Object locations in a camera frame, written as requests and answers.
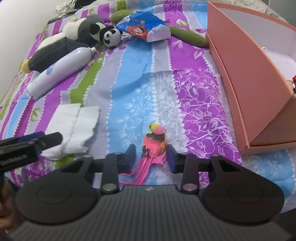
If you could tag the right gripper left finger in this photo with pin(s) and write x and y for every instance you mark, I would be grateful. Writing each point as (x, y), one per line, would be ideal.
(114, 164)

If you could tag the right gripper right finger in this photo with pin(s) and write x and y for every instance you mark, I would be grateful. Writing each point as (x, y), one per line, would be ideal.
(188, 166)

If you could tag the pink yellow tassel toy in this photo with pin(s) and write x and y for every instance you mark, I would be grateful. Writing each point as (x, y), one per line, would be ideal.
(153, 152)

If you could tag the white tissue cloth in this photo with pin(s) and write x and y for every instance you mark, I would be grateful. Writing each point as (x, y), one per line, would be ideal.
(76, 124)

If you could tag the small panda plush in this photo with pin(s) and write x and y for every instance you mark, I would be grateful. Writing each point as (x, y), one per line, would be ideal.
(110, 36)

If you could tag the blue cartoon snack bag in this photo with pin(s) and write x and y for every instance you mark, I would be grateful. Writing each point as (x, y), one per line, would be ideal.
(146, 26)

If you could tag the person's left hand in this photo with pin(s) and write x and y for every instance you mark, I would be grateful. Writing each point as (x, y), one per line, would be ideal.
(11, 218)

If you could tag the white spray bottle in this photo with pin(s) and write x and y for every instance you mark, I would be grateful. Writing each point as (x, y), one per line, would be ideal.
(43, 82)

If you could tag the colourful striped bed sheet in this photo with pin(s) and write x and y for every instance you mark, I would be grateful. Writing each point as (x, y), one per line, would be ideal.
(121, 91)

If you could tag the green plush stick toy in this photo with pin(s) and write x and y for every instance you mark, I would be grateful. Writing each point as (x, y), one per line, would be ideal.
(182, 34)

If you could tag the grey white penguin plush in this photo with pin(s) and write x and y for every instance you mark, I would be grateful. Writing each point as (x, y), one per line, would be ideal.
(75, 34)

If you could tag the pink cardboard box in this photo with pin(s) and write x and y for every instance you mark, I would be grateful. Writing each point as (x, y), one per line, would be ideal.
(255, 56)

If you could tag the small brown snack packet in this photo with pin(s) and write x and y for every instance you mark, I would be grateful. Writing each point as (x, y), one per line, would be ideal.
(293, 84)

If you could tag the white crumpled clothes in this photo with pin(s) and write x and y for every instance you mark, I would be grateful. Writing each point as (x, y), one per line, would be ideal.
(65, 7)

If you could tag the grey duvet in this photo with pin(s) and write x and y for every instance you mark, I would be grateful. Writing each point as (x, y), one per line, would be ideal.
(260, 6)

